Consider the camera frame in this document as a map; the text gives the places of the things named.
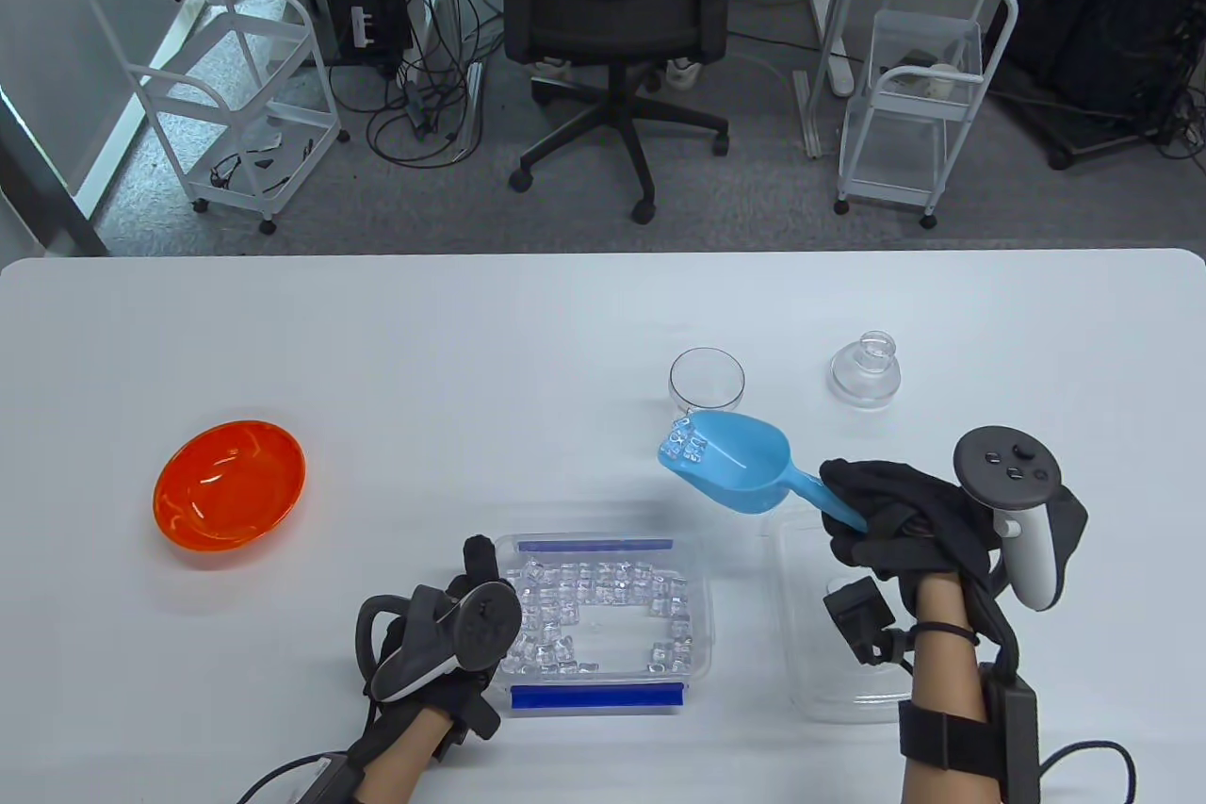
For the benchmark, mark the person's left hand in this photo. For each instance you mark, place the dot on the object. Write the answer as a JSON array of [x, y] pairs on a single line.
[[480, 559]]

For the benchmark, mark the person's right hand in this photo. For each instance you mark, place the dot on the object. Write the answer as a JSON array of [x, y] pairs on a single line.
[[904, 502]]

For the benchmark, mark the hand grey controller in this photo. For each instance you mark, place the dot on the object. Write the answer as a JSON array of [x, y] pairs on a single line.
[[1008, 465], [471, 625]]

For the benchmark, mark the clear plastic shaker lid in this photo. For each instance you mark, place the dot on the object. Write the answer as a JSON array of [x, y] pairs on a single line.
[[865, 375]]

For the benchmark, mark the blue plastic scoop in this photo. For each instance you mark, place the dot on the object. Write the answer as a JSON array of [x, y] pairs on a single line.
[[744, 455]]

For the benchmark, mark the clear container with blue clips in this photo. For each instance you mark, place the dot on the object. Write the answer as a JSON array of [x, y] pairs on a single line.
[[594, 698]]

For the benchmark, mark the clear container lid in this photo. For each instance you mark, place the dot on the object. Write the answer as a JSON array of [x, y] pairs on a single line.
[[801, 653]]

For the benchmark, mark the clear plastic shaker cup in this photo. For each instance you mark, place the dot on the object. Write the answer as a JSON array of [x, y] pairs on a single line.
[[707, 375]]

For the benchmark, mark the person's right forearm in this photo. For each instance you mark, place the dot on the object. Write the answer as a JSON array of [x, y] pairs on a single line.
[[942, 681]]

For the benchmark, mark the person's left forearm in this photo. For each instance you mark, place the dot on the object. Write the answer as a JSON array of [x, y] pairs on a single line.
[[405, 762]]

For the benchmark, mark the black elastic wrist band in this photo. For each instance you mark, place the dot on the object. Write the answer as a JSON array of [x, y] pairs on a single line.
[[942, 631]]

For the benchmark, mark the orange bowl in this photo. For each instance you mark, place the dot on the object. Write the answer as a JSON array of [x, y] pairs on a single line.
[[231, 484]]

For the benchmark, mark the small white cup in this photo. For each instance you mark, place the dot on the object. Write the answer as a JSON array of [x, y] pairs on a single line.
[[942, 80]]

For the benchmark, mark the white power strip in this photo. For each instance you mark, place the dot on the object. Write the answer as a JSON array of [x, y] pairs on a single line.
[[834, 50]]

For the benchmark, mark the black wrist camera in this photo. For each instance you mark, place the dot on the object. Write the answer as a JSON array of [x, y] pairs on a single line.
[[857, 615]]

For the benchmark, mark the aluminium rail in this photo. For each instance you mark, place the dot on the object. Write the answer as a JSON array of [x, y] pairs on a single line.
[[468, 111], [806, 114]]

